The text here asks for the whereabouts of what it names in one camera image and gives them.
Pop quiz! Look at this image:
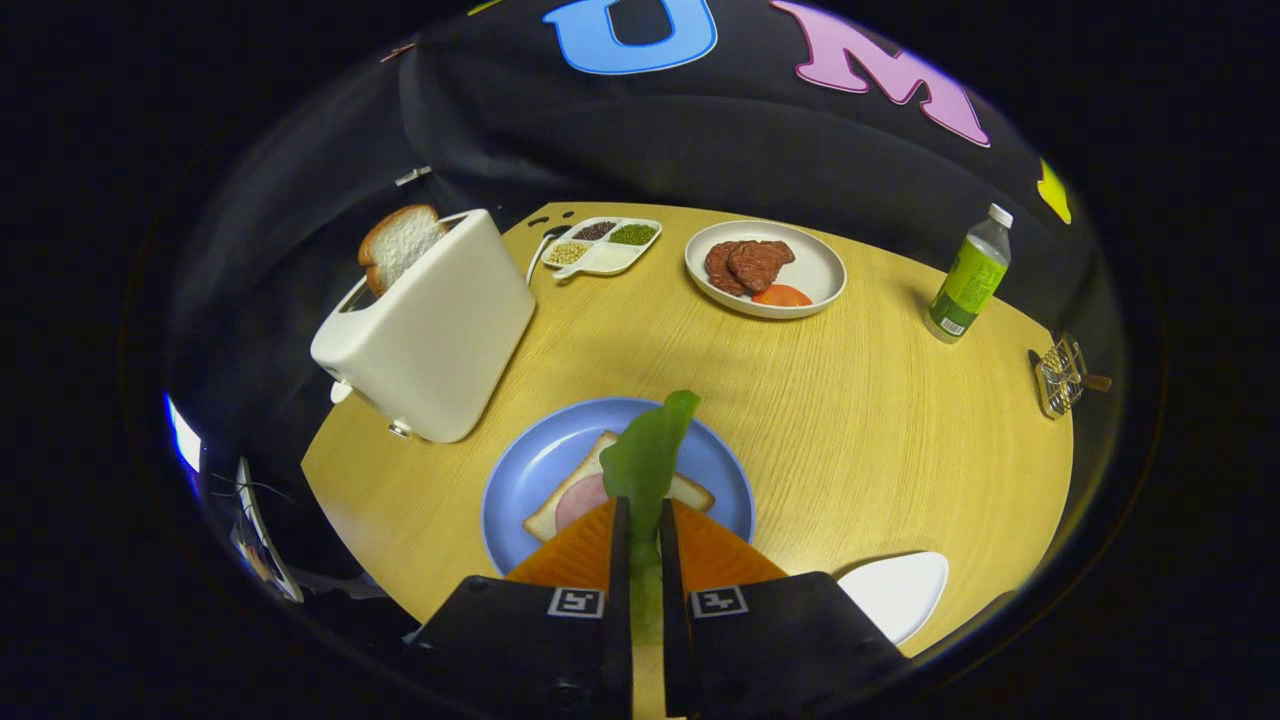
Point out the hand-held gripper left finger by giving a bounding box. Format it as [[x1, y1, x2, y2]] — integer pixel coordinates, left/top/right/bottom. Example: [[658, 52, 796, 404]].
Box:
[[400, 497, 634, 720]]

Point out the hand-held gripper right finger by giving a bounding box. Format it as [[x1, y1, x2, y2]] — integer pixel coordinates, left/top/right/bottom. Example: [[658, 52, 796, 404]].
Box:
[[657, 498, 913, 720]]

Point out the green lettuce leaf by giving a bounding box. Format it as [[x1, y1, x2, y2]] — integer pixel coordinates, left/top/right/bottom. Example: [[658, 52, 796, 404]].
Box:
[[600, 390, 701, 646]]

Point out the toasted bread slice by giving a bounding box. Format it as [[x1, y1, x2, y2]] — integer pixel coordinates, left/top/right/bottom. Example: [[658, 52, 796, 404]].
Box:
[[358, 204, 449, 297]]

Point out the pink ham slice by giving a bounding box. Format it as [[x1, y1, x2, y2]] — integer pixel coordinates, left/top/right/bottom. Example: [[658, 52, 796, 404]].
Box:
[[554, 472, 613, 533]]

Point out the white bread slice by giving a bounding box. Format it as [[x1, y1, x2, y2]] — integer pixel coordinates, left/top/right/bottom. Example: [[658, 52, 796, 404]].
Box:
[[523, 430, 716, 544]]

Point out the blue plate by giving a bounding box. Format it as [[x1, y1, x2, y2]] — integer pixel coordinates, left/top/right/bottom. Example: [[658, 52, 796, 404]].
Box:
[[481, 397, 756, 576]]

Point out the white rounded square plate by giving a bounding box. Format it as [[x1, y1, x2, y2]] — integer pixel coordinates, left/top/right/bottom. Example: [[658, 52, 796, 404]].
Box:
[[837, 551, 949, 646]]

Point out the white toaster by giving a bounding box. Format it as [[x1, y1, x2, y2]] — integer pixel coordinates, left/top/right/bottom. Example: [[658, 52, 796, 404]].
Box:
[[310, 208, 537, 444]]

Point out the brown meat patty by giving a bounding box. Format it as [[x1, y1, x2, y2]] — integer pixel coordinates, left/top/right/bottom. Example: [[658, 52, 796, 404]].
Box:
[[704, 241, 761, 298], [727, 239, 797, 294]]

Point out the white compartment dish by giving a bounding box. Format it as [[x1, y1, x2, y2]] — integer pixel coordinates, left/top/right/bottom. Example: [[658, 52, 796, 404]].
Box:
[[540, 216, 663, 281]]

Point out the white round plate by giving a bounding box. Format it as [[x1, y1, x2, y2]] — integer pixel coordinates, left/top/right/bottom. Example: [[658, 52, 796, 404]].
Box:
[[684, 220, 848, 320]]

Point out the green label plastic bottle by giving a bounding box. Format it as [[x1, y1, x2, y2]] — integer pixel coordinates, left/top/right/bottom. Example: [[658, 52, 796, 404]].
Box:
[[924, 203, 1014, 345]]

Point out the black backdrop cloth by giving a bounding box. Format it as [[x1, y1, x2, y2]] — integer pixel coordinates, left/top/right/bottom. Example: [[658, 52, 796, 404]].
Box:
[[165, 0, 1101, 401]]

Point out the wire rack with wooden handle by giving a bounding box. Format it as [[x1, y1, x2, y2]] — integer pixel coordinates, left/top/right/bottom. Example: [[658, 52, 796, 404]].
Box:
[[1028, 333, 1113, 420]]

